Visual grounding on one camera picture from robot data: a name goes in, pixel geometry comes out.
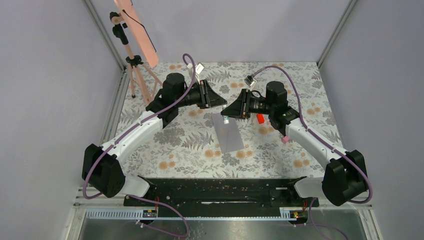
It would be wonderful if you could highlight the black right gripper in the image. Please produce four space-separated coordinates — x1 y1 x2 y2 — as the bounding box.
221 88 275 119

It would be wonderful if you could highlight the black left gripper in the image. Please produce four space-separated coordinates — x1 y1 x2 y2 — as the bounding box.
176 80 228 110

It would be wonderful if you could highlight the grey envelope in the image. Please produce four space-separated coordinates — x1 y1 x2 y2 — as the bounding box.
212 113 245 154

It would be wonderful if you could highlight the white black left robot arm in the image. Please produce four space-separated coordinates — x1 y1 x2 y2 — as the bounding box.
81 73 227 206

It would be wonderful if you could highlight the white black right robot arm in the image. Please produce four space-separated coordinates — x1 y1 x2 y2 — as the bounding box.
221 81 371 206

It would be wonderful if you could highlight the red rectangular block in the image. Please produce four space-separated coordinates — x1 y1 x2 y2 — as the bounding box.
256 113 265 125

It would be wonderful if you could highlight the floral patterned table mat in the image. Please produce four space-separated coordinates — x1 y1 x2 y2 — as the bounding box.
122 62 342 178

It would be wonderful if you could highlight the pink eraser block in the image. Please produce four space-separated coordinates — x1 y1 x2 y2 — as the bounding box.
281 136 290 144

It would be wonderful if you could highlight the pink tripod stand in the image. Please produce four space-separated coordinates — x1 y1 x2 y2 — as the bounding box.
109 11 163 106

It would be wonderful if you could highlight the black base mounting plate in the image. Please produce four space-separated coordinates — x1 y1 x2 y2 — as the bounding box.
144 178 319 215

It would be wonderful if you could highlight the pink board on tripod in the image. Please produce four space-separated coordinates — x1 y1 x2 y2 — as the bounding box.
114 0 159 67

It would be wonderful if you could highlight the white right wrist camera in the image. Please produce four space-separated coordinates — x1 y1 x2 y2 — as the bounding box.
244 75 257 91

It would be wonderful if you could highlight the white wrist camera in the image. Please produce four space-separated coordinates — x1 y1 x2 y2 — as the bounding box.
244 75 257 91
191 63 205 83

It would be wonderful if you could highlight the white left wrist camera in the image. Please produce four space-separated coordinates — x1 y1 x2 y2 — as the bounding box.
191 63 205 83

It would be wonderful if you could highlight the aluminium slotted rail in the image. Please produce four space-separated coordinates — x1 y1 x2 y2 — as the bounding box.
85 207 299 221

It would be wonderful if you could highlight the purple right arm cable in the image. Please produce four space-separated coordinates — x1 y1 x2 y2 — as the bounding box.
253 65 374 240

